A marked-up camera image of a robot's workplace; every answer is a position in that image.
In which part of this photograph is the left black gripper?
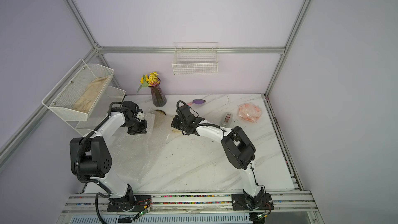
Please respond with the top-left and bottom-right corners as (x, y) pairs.
(124, 118), (147, 136)

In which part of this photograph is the cream yellow plate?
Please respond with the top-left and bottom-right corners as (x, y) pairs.
(172, 127), (181, 133)

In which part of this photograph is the orange plate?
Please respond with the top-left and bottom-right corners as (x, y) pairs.
(238, 103), (262, 122)

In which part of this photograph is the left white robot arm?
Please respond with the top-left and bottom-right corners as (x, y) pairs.
(69, 101), (147, 199)

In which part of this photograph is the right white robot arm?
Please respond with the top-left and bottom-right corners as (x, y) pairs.
(171, 100), (266, 201)

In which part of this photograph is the white mesh lower shelf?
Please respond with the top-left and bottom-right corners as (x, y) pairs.
(75, 86), (125, 136)

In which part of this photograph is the white mesh shelf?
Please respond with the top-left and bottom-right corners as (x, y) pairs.
(75, 86), (125, 136)
(42, 59), (114, 122)

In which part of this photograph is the pink purple scoop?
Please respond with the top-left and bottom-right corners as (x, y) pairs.
(187, 99), (206, 106)

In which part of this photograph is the dark yellow patterned plate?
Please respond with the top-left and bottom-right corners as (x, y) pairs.
(155, 110), (166, 115)

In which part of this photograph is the dark glass vase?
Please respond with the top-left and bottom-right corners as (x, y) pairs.
(150, 85), (167, 107)

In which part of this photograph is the yellow flower bouquet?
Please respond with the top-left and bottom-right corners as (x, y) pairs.
(136, 72), (161, 94)

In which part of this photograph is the grey tape dispenser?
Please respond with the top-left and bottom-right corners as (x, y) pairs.
(220, 112), (233, 128)

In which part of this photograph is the beige folded cloth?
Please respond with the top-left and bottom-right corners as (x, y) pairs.
(73, 76), (109, 114)

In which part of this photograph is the white mesh upper shelf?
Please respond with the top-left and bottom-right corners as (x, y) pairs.
(42, 59), (114, 122)

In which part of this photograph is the white wire wall basket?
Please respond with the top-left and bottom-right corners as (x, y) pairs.
(172, 42), (219, 75)

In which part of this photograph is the left black corrugated cable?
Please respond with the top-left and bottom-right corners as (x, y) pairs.
(74, 101), (125, 224)

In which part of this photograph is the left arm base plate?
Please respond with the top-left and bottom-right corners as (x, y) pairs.
(107, 195), (152, 213)

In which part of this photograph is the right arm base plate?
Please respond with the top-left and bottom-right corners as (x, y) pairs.
(231, 193), (274, 211)

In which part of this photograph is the aluminium mounting rail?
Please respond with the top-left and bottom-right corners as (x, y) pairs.
(61, 191), (319, 215)

